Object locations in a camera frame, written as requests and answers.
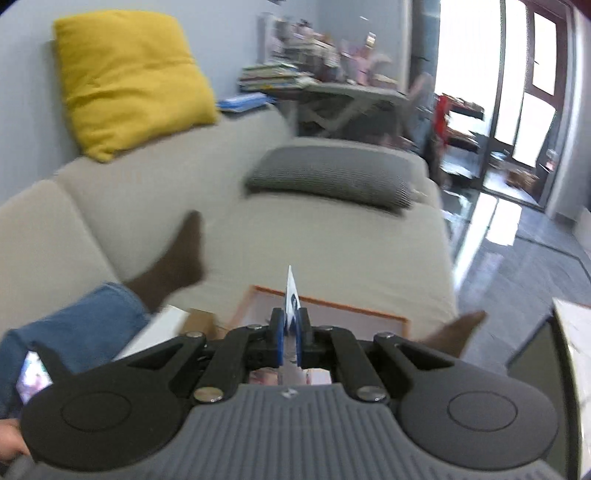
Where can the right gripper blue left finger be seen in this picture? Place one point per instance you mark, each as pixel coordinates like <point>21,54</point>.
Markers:
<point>238,353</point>

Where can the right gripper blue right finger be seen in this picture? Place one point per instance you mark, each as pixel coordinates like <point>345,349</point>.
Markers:
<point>337,350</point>

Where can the small brown cardboard box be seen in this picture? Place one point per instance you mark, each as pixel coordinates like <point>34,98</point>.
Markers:
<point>200,321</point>

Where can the white box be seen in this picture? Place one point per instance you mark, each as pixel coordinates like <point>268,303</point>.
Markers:
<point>163,326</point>

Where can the person's left hand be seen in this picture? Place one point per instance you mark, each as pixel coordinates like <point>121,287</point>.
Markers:
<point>12,443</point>

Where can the orange storage box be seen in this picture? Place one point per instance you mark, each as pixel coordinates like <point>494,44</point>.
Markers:
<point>258,302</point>

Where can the left blue jeans leg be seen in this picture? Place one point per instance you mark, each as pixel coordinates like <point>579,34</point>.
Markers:
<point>85,335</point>

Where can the left brown sock foot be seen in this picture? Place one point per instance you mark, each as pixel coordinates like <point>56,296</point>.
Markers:
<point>179,267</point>

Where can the brown sock foot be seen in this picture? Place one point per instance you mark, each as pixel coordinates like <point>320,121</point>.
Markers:
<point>179,267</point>
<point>453,338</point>

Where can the right brown sock foot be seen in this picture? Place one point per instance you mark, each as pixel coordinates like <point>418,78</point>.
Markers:
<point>453,338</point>

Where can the grey houndstooth cushion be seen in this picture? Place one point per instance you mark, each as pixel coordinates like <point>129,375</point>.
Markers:
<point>365,177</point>

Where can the beige fabric sofa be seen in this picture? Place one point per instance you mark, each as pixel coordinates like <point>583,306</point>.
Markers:
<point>93,223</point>

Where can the black metal shelf rack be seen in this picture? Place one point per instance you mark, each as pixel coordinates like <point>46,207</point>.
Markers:
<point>445,137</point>

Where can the cluttered grey side table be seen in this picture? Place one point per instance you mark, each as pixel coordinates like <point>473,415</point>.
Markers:
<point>324,109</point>

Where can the stack of books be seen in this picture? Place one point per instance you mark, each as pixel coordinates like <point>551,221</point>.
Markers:
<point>273,76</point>

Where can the yellow pillow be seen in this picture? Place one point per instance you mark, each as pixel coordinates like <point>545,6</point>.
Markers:
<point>128,77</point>

